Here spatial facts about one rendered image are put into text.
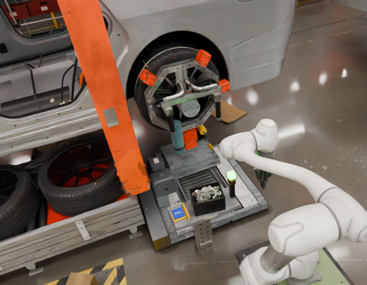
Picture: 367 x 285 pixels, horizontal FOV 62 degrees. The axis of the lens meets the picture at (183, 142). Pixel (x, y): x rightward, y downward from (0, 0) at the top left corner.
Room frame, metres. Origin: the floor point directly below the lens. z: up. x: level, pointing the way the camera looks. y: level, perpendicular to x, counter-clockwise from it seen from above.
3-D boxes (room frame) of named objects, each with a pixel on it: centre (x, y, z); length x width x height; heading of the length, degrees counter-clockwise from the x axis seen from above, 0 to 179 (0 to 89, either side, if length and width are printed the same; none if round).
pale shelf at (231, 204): (1.26, -0.07, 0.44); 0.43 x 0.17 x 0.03; 104
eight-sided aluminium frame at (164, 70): (1.95, -0.05, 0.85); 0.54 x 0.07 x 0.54; 104
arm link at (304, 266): (0.81, -0.49, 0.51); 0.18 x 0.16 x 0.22; 100
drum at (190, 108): (1.89, -0.07, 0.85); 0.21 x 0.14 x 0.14; 14
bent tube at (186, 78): (1.86, -0.18, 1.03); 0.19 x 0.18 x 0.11; 14
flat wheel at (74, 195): (1.82, 0.80, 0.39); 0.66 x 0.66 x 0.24
